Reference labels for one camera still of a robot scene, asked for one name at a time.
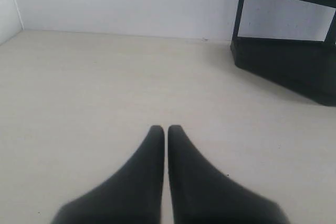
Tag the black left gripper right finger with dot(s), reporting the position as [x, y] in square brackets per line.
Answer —
[202, 194]

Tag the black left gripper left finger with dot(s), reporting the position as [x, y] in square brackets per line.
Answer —
[131, 195]

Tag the black two-tier shelf rack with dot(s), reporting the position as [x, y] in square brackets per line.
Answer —
[306, 67]

